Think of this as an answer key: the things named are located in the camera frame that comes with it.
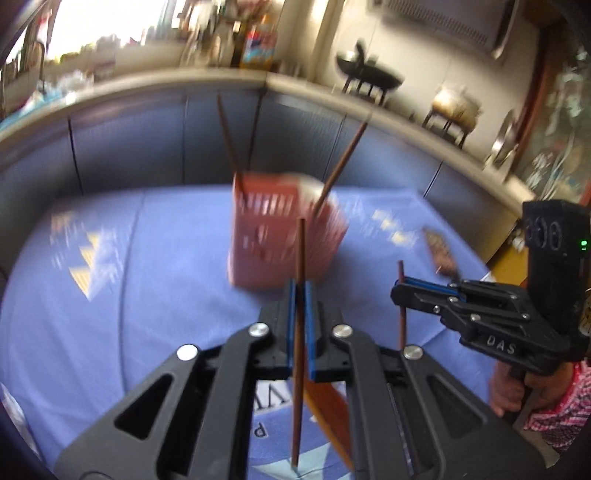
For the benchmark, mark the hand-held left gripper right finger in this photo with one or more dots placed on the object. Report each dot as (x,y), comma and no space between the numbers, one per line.
(310,323)

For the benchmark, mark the decorated glass door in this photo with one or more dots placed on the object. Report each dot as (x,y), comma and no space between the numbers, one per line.
(554,138)

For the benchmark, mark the pink plastic utensil holder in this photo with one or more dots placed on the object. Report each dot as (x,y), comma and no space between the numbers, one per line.
(268,249)

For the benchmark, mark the metal pot lid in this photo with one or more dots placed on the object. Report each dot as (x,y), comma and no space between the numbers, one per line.
(503,138)

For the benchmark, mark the range hood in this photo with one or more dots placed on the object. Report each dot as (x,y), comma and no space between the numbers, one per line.
(452,23)

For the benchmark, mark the blue printed tablecloth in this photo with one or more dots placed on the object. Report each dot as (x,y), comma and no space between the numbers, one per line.
(138,300)

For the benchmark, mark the crumpled clear plastic bag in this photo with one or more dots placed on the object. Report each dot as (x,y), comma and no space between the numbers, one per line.
(11,410)

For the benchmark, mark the black wok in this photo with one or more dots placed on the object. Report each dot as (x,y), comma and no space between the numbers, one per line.
(369,69)

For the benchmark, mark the person's right hand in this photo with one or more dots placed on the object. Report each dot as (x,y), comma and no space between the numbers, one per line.
(549,392)

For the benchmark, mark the colourful food package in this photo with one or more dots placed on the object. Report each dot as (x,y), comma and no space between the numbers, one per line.
(258,44)

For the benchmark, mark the orange-brown flat piece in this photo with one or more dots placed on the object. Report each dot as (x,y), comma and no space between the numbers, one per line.
(330,415)

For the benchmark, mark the kitchen counter with cabinets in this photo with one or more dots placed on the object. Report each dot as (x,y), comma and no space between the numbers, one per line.
(138,138)

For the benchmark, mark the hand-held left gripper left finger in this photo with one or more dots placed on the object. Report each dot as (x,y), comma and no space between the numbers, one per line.
(290,318)

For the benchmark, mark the dark smartphone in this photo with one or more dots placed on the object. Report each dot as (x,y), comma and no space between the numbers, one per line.
(438,249)

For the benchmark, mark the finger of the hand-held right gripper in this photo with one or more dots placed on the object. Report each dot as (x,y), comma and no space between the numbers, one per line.
(420,300)
(434,286)

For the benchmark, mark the white clay pot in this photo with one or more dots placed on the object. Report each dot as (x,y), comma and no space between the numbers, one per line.
(455,106)

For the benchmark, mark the brown wooden chopstick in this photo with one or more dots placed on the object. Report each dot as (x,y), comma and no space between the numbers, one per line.
(301,258)
(344,164)
(403,325)
(227,134)

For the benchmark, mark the gas stove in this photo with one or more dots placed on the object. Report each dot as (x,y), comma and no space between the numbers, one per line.
(383,94)

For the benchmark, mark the person's right forearm plaid sleeve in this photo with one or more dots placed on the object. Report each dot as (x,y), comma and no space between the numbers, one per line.
(568,424)

